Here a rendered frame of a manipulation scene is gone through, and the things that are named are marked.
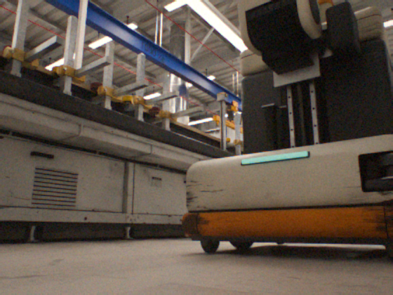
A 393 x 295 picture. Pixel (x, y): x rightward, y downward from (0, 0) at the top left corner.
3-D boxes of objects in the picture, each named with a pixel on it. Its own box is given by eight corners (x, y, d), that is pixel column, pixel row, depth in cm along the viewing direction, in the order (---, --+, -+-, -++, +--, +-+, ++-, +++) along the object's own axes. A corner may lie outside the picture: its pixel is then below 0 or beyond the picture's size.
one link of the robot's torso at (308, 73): (280, 93, 121) (276, 33, 126) (364, 72, 105) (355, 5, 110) (246, 64, 100) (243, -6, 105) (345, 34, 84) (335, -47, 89)
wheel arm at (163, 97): (179, 97, 192) (179, 90, 193) (175, 95, 189) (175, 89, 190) (127, 112, 216) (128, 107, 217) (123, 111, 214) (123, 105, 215)
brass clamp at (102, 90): (122, 100, 187) (123, 92, 189) (103, 93, 177) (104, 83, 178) (115, 102, 191) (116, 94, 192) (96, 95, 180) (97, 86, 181)
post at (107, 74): (109, 121, 179) (114, 43, 190) (104, 119, 176) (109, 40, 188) (104, 122, 181) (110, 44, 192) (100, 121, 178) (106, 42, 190)
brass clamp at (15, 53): (38, 67, 148) (40, 57, 149) (8, 55, 137) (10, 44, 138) (31, 71, 151) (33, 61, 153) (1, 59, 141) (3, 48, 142)
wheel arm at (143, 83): (149, 88, 171) (149, 80, 172) (144, 86, 169) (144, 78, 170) (95, 105, 196) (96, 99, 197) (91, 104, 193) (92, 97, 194)
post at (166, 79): (168, 142, 218) (170, 76, 230) (165, 141, 216) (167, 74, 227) (165, 143, 220) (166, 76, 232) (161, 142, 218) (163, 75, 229)
